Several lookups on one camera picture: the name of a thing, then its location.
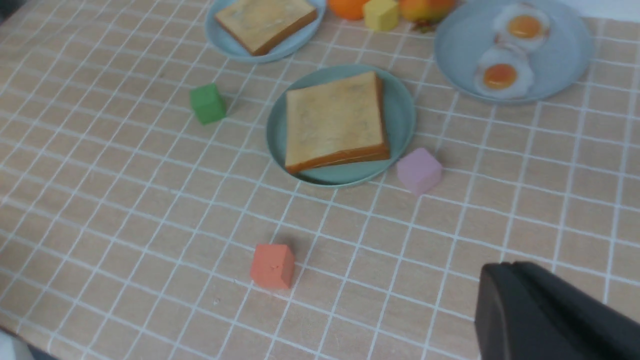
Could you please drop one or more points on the red yellow apple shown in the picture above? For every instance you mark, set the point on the red yellow apple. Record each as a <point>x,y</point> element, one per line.
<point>426,10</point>

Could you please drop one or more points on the toast slice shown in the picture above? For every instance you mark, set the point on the toast slice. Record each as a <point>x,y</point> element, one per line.
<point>336,123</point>
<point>261,25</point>

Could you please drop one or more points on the fried egg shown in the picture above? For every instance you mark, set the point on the fried egg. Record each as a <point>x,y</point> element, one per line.
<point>522,25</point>
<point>504,72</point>

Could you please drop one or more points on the light blue bread plate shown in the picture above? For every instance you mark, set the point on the light blue bread plate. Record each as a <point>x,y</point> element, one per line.
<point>225,44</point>

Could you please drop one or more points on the far fried egg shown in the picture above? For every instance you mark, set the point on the far fried egg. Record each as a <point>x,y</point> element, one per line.
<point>522,25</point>

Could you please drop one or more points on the orange-red cube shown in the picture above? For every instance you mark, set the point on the orange-red cube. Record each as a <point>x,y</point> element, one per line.
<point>273,266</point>

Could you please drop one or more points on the green cube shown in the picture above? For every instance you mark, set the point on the green cube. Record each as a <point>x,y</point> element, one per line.
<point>208,104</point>

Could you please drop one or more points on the yellow cube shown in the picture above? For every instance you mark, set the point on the yellow cube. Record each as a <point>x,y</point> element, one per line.
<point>381,15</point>

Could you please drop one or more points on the orange fruit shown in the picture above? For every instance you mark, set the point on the orange fruit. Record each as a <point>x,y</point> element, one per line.
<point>351,10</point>

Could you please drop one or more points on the grey-blue egg plate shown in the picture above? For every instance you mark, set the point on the grey-blue egg plate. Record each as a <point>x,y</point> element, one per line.
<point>467,33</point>

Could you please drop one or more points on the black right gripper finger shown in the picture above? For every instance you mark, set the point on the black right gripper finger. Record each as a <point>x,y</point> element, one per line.
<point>525,312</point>

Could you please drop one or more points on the near fried egg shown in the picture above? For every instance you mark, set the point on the near fried egg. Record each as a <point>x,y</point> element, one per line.
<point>504,72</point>

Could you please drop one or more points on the checkered beige tablecloth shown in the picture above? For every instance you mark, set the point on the checkered beige tablecloth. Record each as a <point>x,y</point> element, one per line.
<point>128,229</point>

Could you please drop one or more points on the pink cube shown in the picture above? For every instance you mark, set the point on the pink cube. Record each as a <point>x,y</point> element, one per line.
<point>419,171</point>

